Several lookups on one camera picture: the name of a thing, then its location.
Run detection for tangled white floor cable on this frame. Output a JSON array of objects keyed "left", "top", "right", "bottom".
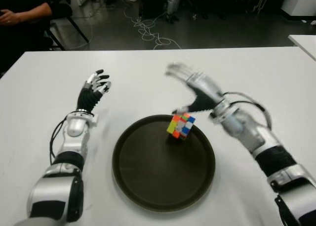
[{"left": 123, "top": 5, "right": 182, "bottom": 50}]

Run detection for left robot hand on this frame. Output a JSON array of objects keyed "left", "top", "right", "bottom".
[{"left": 76, "top": 69, "right": 112, "bottom": 113}]

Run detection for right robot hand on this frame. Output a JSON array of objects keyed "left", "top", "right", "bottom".
[{"left": 164, "top": 62, "right": 224, "bottom": 114}]

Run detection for bystander bare forearm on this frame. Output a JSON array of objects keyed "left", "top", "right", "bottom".
[{"left": 17, "top": 2, "right": 53, "bottom": 23}]

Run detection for multicoloured Rubik's cube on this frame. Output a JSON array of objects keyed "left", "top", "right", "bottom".
[{"left": 166, "top": 113, "right": 196, "bottom": 139}]

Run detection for black office chair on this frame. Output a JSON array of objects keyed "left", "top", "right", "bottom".
[{"left": 44, "top": 14, "right": 89, "bottom": 51}]

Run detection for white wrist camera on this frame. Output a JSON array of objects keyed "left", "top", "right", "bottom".
[
  {"left": 87, "top": 113, "right": 100, "bottom": 127},
  {"left": 209, "top": 111, "right": 222, "bottom": 125}
]

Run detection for brown round plate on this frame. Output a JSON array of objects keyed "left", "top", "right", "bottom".
[{"left": 112, "top": 114, "right": 216, "bottom": 213}]

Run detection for bystander bare hand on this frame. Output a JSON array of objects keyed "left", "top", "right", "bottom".
[{"left": 0, "top": 8, "right": 22, "bottom": 26}]

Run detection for left arm black cables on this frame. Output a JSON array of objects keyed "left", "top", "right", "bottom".
[{"left": 49, "top": 119, "right": 67, "bottom": 165}]

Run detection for right arm black cables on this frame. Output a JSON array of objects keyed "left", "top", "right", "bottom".
[{"left": 221, "top": 91, "right": 273, "bottom": 133}]

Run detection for white side table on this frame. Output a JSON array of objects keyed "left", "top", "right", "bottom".
[{"left": 288, "top": 34, "right": 316, "bottom": 61}]

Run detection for black cabinet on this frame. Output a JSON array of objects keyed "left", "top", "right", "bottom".
[{"left": 139, "top": 0, "right": 168, "bottom": 18}]

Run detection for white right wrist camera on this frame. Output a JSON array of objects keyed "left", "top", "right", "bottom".
[{"left": 209, "top": 111, "right": 222, "bottom": 125}]

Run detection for bystander black clothed body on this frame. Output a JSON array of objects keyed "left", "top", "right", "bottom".
[{"left": 0, "top": 0, "right": 74, "bottom": 73}]

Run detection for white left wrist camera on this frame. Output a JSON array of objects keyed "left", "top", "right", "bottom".
[{"left": 87, "top": 113, "right": 100, "bottom": 127}]

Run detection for chrome frame stool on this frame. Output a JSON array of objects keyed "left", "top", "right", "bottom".
[{"left": 251, "top": 0, "right": 269, "bottom": 14}]

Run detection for arm black cables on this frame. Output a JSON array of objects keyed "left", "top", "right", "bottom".
[
  {"left": 221, "top": 91, "right": 273, "bottom": 133},
  {"left": 49, "top": 119, "right": 67, "bottom": 165}
]

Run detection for white slanted cabinet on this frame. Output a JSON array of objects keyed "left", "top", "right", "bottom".
[{"left": 281, "top": 0, "right": 316, "bottom": 16}]

